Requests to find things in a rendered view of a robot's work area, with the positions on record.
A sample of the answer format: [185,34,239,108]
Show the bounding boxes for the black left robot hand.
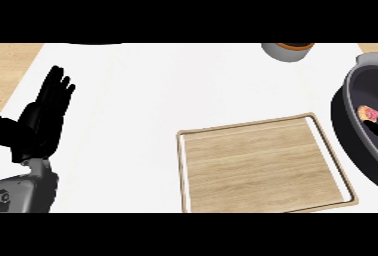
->
[0,65,78,165]

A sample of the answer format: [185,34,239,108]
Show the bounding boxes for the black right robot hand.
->
[364,119,378,137]

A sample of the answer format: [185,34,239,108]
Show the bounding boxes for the pink cupcake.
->
[355,105,378,123]

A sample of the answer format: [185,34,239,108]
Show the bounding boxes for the dark grey pot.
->
[329,52,378,188]

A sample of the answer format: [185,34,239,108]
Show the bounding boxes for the wooden tray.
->
[175,112,360,214]

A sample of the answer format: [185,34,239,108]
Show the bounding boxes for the grey cup with orange rim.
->
[259,42,315,63]

